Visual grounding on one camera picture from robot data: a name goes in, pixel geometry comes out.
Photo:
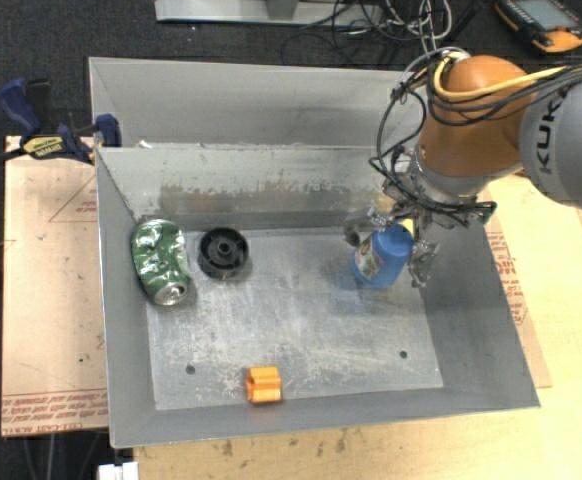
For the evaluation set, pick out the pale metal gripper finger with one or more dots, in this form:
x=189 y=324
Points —
x=357 y=232
x=421 y=263

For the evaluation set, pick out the blue canister with label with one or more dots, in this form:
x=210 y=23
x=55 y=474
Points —
x=383 y=260

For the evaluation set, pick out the grey metal bin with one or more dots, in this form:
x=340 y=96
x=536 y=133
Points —
x=296 y=318

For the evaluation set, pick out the black round spool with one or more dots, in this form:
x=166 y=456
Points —
x=223 y=254

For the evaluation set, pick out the small orange block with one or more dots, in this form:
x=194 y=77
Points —
x=263 y=385

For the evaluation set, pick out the crushed green drink can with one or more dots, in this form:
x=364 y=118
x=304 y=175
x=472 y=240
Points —
x=161 y=263

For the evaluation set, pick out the brown cardboard board red print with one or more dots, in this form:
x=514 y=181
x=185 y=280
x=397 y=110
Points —
x=51 y=293

